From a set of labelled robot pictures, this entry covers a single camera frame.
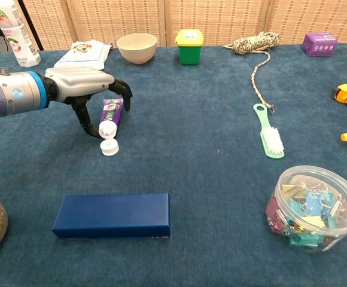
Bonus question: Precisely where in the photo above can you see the white plastic bottle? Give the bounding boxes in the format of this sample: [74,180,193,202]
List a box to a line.
[0,0,42,68]

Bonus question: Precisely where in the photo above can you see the coiled speckled rope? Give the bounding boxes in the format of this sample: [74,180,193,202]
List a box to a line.
[223,31,281,114]

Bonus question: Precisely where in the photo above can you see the beige bowl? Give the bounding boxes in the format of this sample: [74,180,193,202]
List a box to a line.
[116,33,159,65]

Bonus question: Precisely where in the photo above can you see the dark blue box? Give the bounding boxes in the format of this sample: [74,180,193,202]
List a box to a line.
[51,192,171,239]

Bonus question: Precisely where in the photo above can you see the purple box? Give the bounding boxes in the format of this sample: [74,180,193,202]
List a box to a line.
[301,32,339,57]

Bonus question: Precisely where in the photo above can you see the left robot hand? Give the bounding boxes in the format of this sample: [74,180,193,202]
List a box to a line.
[43,66,133,138]

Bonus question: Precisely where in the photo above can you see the bamboo folding screen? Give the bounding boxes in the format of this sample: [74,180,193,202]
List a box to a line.
[13,0,347,51]

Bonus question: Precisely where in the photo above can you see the black tripod stand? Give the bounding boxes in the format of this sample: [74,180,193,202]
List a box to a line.
[16,0,45,51]

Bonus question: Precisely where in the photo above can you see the clear tub of binder clips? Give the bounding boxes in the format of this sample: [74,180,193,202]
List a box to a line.
[264,165,347,254]

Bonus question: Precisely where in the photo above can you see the green scrub brush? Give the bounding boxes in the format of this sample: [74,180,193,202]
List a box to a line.
[252,103,285,160]

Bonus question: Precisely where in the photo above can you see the yellow green mini bin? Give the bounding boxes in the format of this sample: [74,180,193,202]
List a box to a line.
[175,29,205,66]

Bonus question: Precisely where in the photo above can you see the blue table mat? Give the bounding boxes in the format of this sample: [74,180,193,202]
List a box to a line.
[0,44,347,287]

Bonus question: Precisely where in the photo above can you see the purple toothpaste tube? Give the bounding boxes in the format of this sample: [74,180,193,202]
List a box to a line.
[98,98,124,156]

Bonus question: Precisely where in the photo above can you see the white snack bag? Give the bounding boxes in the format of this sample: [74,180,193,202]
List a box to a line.
[53,39,113,71]

